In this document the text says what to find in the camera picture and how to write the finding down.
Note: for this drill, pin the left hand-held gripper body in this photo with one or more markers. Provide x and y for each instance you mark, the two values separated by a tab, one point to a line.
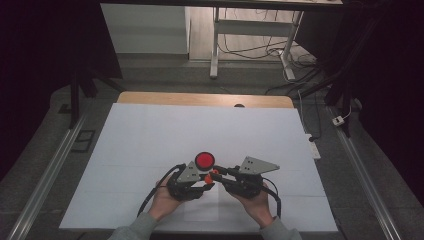
185	186

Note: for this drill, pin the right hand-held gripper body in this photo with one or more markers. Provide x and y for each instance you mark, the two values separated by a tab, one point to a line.
246	183

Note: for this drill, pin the orange round cap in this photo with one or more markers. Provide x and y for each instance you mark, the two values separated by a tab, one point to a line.
208	179

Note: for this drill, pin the round red ink pad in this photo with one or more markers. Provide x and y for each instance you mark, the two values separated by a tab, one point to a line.
204	160

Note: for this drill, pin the person's right hand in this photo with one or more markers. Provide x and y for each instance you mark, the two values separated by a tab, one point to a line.
255	206

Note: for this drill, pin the person's left hand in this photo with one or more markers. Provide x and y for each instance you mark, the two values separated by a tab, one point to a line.
165	203

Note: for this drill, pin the white paper sheet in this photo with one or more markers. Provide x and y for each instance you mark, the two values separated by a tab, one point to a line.
203	210

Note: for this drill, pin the white table cover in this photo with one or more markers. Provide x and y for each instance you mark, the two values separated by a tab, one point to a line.
200	133

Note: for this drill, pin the black table grommet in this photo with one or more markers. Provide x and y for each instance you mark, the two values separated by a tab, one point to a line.
239	105

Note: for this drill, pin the white power strip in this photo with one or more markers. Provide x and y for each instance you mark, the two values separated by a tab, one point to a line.
314	148

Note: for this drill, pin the wooden table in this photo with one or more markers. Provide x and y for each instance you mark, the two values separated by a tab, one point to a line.
186	99

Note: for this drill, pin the small white adapter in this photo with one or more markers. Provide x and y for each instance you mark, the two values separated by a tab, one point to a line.
338	120

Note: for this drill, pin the black metal stand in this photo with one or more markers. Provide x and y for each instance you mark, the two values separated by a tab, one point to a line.
346	83
75	100

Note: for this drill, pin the white cabinet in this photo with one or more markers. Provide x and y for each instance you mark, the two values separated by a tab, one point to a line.
143	30

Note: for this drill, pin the aluminium floor rail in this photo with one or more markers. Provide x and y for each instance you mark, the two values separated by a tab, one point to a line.
363	173
50	173

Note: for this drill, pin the white desk frame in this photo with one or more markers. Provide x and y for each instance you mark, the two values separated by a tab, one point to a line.
250	27

